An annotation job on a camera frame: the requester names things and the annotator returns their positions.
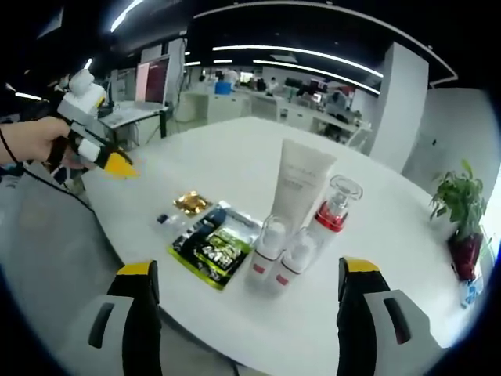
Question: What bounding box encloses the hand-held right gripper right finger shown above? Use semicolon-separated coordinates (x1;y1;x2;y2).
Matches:
336;256;445;376

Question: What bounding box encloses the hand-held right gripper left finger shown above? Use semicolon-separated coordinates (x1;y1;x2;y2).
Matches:
64;259;162;376

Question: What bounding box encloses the small white skincare bottle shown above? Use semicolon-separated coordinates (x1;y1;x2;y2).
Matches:
272;226;315;299
245;214;287;293

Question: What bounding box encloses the large red-collared skincare bottle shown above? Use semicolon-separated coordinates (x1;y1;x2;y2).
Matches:
303;175;363;262

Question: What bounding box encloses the white skincare tube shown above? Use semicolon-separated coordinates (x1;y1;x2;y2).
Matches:
271;138;338;231

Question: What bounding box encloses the person's left hand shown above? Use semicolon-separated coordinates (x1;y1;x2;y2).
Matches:
14;117;94;171

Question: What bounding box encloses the black laptop stand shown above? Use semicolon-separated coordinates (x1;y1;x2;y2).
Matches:
99;107;170;139

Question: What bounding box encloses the open silver laptop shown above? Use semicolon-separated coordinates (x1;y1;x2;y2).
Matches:
99;56;172;128

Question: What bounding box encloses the clear sample packet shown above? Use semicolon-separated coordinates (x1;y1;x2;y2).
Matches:
156;213;189;237

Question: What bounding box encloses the green black sachet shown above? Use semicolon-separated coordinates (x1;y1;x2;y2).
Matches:
167;229;252;291

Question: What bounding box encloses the gold foil packet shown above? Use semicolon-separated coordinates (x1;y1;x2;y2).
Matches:
173;190;214;215

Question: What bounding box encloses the grey mesh office chair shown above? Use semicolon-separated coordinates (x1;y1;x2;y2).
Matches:
7;172;123;345

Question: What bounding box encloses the long ceiling light strip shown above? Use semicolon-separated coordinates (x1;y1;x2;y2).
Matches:
212;45;384;78
110;0;145;33
252;59;381;96

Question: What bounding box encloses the blue grey sachet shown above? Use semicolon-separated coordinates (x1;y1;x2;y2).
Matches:
187;201;264;244

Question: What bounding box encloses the blue tissue pack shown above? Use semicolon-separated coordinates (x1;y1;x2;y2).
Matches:
460;279;487;309

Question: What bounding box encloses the dark red plant pot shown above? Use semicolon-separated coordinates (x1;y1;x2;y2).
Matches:
448;230;487;281

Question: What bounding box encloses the green potted plant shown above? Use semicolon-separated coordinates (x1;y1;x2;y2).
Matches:
430;159;488;244

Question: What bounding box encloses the row of white office desks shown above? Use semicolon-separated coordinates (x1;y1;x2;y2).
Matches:
183;89;373;146

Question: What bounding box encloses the white square column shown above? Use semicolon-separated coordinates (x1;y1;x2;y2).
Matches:
369;41;430;174

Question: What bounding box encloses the thin black cable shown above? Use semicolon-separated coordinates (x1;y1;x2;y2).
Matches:
22;163;96;213

